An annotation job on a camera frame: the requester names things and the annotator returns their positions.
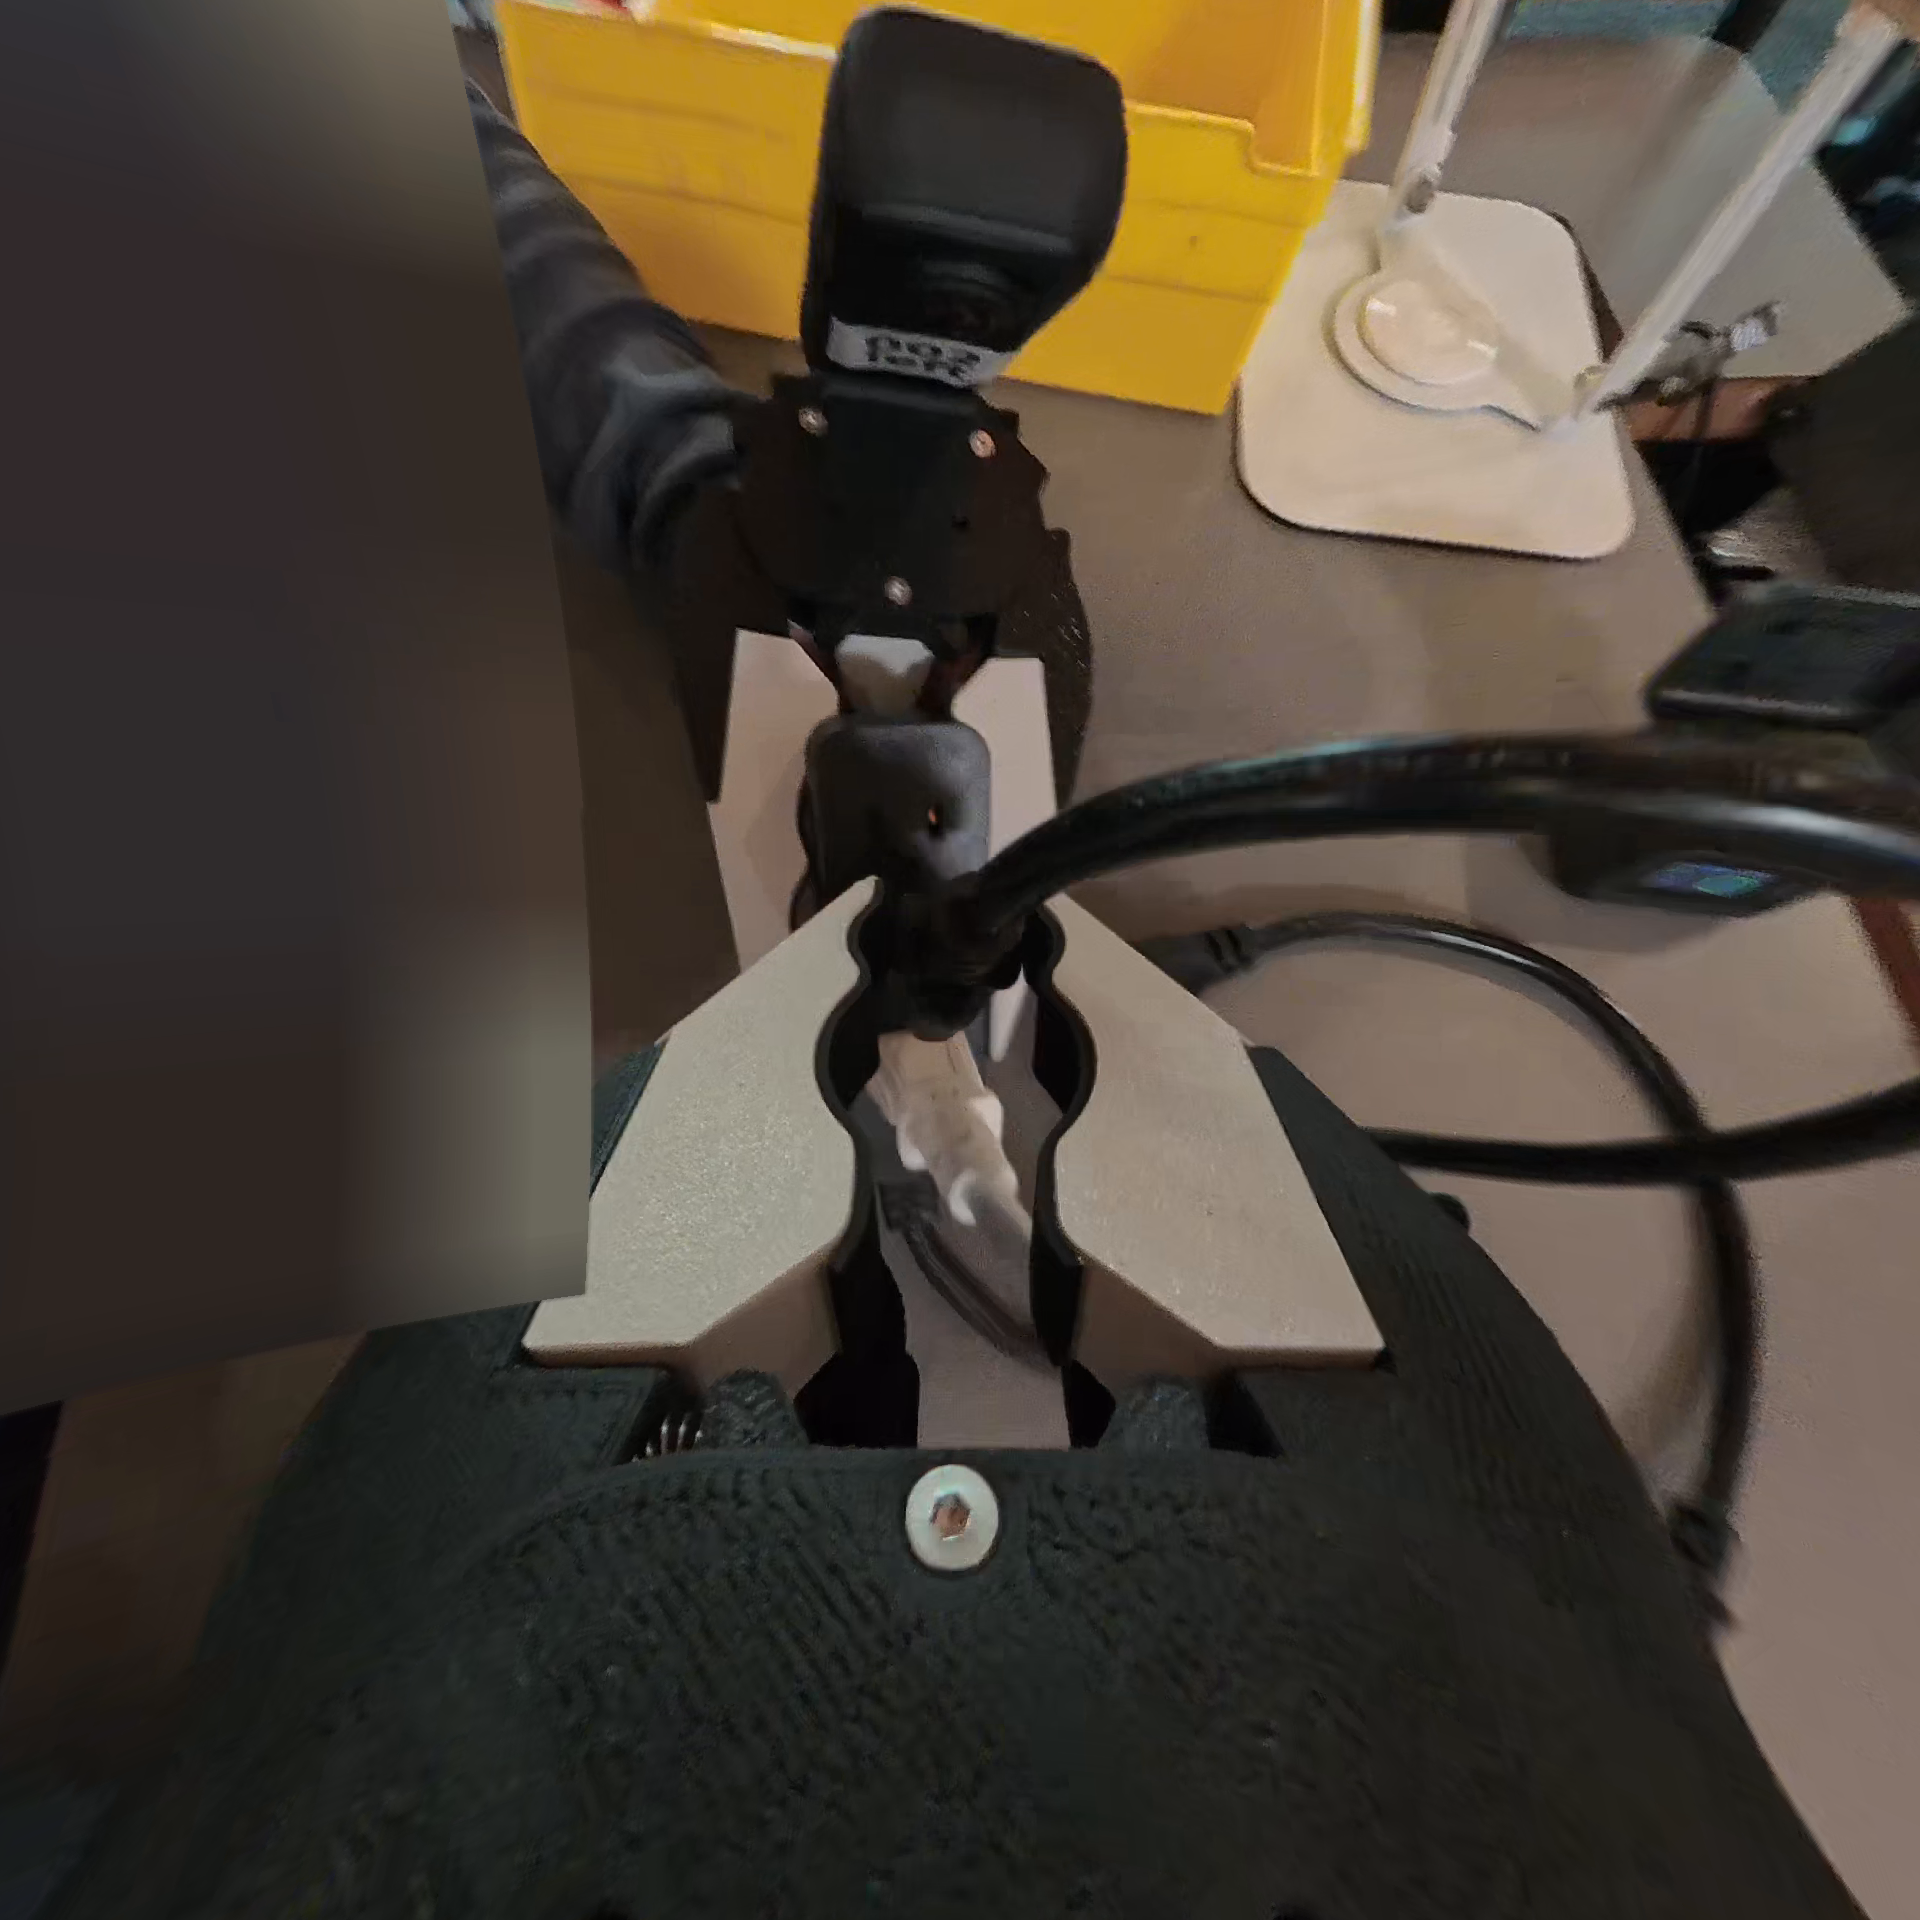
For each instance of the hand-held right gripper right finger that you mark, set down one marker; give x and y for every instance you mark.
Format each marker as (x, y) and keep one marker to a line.
(1200, 1200)

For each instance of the black power strip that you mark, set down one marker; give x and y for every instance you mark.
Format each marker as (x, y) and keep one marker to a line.
(1801, 653)

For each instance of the person's left forearm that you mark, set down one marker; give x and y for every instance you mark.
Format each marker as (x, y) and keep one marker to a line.
(598, 332)

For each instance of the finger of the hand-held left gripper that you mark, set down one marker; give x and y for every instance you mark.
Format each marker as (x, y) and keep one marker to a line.
(755, 751)
(1022, 735)

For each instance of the white lamp stand base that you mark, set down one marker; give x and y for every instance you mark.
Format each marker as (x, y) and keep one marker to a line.
(1468, 466)

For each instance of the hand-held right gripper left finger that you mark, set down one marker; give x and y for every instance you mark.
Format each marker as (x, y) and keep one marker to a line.
(719, 1186)

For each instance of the yellow plastic bin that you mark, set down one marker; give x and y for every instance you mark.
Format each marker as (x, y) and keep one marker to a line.
(1200, 151)

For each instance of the black power connector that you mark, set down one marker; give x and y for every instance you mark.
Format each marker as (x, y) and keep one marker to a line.
(885, 789)

